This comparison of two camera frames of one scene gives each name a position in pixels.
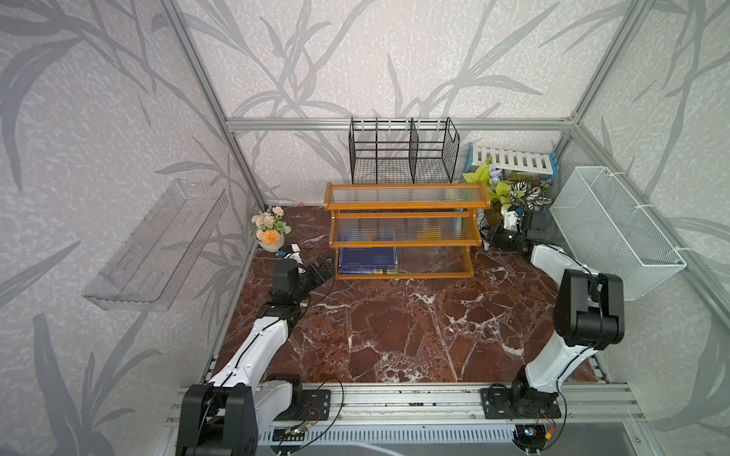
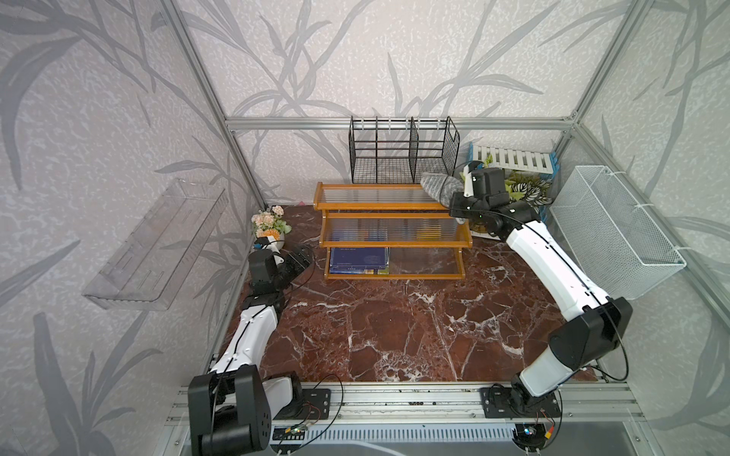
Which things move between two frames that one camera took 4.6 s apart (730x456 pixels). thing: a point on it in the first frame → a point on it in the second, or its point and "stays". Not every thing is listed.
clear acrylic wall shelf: x=151 y=266 stays
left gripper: x=327 y=272 → x=291 y=259
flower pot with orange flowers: x=269 y=229 stays
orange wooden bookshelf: x=405 y=231 stays
